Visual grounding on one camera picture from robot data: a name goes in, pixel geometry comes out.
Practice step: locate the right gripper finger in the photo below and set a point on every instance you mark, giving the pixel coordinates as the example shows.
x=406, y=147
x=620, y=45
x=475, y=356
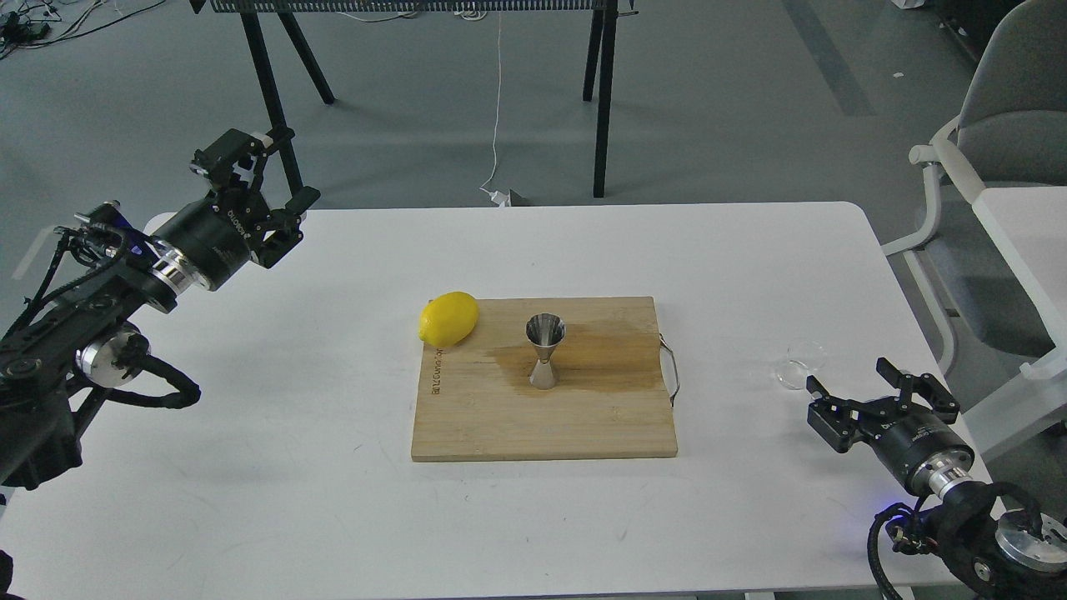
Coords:
x=842, y=422
x=940, y=400

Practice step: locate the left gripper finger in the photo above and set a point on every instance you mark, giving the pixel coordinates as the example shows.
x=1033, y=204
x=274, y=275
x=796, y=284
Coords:
x=233, y=167
x=275, y=236

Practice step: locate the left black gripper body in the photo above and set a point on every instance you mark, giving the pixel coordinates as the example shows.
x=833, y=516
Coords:
x=208, y=240

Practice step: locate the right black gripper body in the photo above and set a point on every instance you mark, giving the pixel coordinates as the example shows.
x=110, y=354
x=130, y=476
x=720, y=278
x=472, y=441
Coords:
x=924, y=455

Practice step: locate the small clear glass cup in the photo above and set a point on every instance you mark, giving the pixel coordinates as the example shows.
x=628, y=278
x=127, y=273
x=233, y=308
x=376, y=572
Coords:
x=803, y=358

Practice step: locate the steel double jigger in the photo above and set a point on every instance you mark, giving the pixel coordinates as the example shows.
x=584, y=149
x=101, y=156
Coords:
x=545, y=331

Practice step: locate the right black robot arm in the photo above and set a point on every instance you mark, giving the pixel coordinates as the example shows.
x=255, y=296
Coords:
x=994, y=537

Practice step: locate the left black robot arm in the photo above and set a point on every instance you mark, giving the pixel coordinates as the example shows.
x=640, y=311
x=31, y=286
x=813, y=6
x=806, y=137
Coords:
x=73, y=348

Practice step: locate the yellow lemon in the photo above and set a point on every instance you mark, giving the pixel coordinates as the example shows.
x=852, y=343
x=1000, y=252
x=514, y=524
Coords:
x=448, y=319

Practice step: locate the bamboo cutting board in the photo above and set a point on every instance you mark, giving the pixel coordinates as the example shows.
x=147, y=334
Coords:
x=475, y=401

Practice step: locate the grey office chair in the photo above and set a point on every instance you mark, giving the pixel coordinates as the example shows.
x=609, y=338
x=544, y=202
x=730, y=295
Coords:
x=1009, y=133

